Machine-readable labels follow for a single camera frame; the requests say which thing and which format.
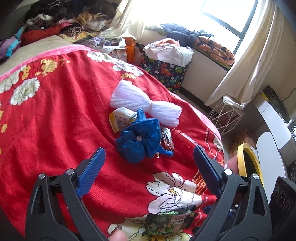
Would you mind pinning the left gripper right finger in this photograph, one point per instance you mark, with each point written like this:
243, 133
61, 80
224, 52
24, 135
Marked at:
241, 210

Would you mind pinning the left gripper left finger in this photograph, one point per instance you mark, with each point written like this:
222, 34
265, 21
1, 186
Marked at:
44, 219

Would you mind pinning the blue plastic bag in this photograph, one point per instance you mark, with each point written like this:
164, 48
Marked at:
142, 138

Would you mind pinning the yellow white snack packet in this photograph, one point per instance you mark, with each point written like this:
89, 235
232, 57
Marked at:
120, 118

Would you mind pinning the yellow rimmed black trash bin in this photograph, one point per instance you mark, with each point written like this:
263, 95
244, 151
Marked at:
248, 162

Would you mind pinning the left hand painted nails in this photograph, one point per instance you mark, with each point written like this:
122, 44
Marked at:
117, 234

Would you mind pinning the white dresser cabinet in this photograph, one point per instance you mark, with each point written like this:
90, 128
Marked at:
275, 145

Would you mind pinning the green cartoon snack packet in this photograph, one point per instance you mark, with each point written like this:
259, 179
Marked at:
169, 222

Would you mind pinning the red tube snack package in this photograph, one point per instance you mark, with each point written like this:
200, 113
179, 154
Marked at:
181, 139

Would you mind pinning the black bag on dresser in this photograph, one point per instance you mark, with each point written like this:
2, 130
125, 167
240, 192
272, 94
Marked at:
276, 103

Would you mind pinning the red floral bed quilt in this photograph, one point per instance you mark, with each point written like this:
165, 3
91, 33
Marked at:
54, 114

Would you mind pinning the cream curtain right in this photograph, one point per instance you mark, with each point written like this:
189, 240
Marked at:
254, 58

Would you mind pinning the cream curtain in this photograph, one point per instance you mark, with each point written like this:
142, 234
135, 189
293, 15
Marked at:
254, 58
129, 21

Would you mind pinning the dinosaur print laundry basket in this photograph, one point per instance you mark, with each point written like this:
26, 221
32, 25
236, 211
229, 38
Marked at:
171, 76

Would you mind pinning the orange patterned blanket on sill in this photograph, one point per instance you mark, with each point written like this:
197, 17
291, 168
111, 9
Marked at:
215, 51

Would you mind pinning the striped purple cloth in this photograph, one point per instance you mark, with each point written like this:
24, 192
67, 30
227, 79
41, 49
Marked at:
10, 45

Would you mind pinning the white clothes in basket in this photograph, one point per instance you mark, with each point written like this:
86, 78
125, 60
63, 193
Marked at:
169, 51

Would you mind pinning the dark blue jacket on sill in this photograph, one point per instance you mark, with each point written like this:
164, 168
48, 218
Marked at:
185, 37

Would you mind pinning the orange bag beside bed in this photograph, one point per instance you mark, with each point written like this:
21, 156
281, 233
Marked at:
130, 49

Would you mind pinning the pile of dark clothes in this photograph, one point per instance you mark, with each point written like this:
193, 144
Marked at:
71, 16

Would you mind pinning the cream curtain left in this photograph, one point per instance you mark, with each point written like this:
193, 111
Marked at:
129, 21

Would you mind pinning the white wire side stool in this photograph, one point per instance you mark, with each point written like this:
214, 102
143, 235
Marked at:
226, 115

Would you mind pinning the window frame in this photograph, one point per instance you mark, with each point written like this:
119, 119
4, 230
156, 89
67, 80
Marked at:
234, 14

